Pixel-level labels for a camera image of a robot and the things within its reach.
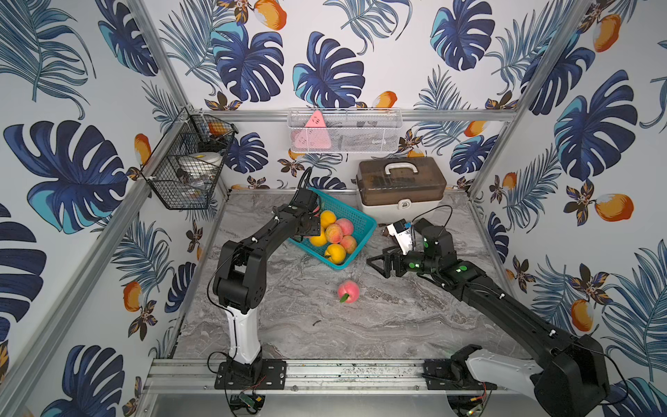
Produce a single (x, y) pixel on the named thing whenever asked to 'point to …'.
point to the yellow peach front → (336, 254)
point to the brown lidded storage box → (391, 188)
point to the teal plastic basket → (363, 228)
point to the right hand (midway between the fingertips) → (377, 253)
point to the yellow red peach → (326, 218)
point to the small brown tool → (386, 231)
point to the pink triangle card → (315, 135)
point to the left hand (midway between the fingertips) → (307, 224)
